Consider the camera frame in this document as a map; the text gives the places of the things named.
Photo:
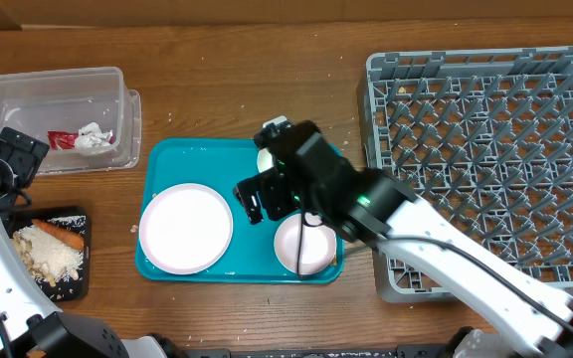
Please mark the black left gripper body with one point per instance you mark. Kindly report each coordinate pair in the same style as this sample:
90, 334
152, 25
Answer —
15, 161

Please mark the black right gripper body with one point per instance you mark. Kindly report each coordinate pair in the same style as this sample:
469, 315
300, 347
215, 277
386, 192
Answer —
286, 193

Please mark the white bowl with cup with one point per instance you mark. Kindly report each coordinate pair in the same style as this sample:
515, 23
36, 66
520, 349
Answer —
265, 161

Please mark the red snack wrapper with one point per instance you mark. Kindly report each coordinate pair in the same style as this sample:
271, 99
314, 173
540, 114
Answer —
60, 140

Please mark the large white plate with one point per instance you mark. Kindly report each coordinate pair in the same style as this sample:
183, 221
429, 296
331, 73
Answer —
185, 229

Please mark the white tissue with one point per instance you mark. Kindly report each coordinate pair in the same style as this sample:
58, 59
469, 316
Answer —
91, 136

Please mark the pile of peanut shells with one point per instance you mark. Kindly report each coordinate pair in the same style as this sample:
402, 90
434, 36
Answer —
46, 258

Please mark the orange carrot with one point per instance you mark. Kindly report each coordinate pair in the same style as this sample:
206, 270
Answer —
68, 238

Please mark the pile of white rice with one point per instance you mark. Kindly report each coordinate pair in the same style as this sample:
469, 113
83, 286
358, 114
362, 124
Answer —
50, 253

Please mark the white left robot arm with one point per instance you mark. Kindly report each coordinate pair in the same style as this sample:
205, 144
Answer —
29, 321

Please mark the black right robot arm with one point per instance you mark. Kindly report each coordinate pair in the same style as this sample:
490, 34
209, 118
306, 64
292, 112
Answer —
532, 318

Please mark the teal plastic tray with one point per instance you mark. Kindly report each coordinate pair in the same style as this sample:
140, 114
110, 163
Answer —
219, 164

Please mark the clear plastic bin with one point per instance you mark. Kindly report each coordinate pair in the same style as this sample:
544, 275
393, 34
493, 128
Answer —
37, 103

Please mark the grey plastic dish rack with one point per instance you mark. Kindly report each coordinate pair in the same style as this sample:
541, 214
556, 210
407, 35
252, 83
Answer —
486, 136

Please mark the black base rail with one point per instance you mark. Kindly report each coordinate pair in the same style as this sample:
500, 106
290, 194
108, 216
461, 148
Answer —
401, 351

